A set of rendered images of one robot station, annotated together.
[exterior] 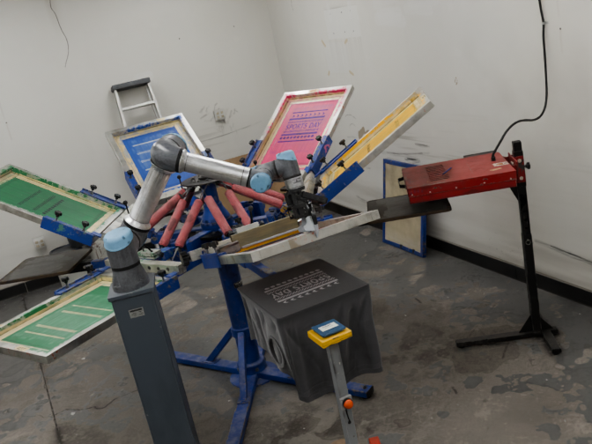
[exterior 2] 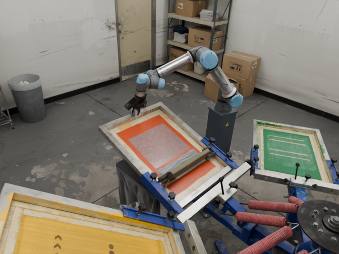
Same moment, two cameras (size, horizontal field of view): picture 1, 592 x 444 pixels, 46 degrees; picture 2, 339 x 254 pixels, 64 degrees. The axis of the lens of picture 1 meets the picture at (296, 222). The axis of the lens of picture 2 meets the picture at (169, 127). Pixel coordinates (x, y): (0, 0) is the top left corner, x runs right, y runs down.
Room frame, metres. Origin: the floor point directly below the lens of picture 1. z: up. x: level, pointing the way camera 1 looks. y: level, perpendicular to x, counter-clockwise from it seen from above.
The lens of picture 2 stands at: (4.40, -0.54, 2.28)
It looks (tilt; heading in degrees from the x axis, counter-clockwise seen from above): 32 degrees down; 156
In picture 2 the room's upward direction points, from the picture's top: 2 degrees clockwise
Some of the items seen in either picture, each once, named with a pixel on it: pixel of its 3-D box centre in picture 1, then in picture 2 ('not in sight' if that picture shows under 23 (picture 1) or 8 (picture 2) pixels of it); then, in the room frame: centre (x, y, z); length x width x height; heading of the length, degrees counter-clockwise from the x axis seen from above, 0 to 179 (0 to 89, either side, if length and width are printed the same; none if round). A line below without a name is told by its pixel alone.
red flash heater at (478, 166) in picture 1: (459, 176); not in sight; (3.76, -0.95, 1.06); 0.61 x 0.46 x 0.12; 82
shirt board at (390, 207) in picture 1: (332, 223); not in sight; (3.87, -0.21, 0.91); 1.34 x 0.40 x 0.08; 82
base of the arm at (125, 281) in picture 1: (128, 273); (223, 103); (2.69, 0.71, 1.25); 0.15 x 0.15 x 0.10
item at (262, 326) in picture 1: (270, 331); not in sight; (2.86, 0.21, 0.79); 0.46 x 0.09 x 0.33; 22
